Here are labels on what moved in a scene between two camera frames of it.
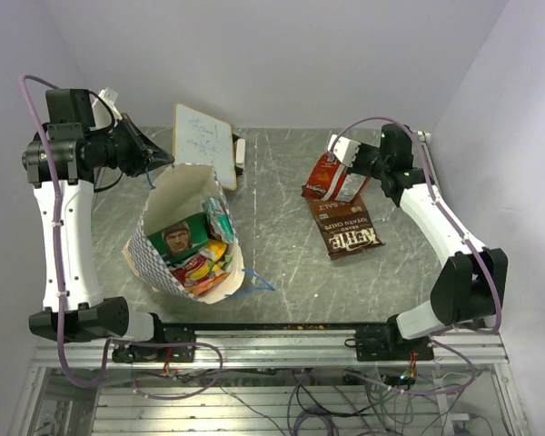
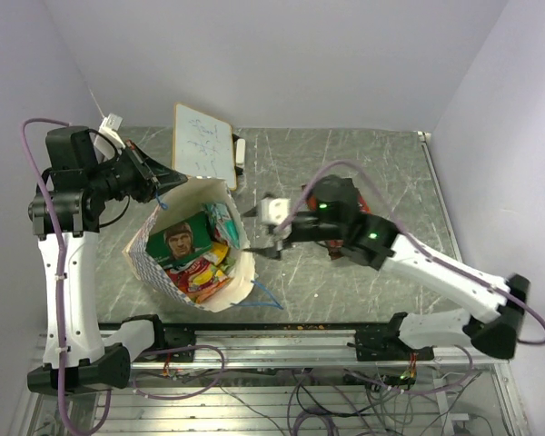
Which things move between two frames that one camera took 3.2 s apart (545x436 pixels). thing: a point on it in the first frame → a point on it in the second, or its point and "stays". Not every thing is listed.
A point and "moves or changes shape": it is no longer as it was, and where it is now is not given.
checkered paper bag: [174, 194] moves or changes shape
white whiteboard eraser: [241, 152] stays
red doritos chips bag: [331, 181] moves or changes shape
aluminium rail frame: [272, 381] stays
